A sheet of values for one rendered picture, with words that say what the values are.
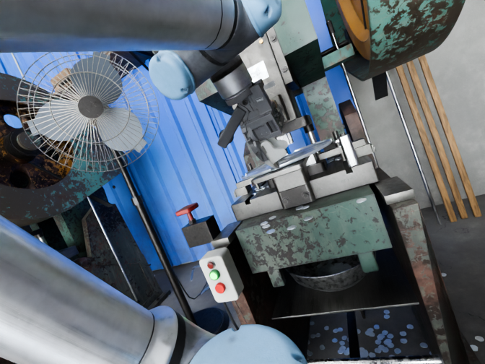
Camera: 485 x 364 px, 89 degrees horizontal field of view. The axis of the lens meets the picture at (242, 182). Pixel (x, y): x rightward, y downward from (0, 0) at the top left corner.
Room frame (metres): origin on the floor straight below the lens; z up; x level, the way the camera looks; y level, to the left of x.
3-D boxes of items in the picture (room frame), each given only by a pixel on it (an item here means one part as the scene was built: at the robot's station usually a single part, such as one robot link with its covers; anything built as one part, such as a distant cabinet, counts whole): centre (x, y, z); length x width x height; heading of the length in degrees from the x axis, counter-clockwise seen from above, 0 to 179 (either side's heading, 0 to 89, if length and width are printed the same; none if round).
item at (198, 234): (0.78, 0.18, 0.62); 0.10 x 0.06 x 0.20; 68
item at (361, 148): (0.81, -0.35, 0.76); 0.17 x 0.06 x 0.10; 68
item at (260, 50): (0.84, -0.18, 1.04); 0.17 x 0.15 x 0.30; 158
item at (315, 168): (0.88, -0.20, 0.72); 0.20 x 0.16 x 0.03; 68
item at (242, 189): (0.94, -0.04, 0.76); 0.17 x 0.06 x 0.10; 68
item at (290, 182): (0.72, -0.13, 0.72); 0.25 x 0.14 x 0.14; 158
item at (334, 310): (0.89, -0.20, 0.31); 0.43 x 0.42 x 0.01; 68
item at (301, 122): (0.88, -0.20, 0.86); 0.20 x 0.16 x 0.05; 68
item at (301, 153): (0.76, -0.15, 0.79); 0.29 x 0.29 x 0.01
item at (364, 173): (0.88, -0.20, 0.68); 0.45 x 0.30 x 0.06; 68
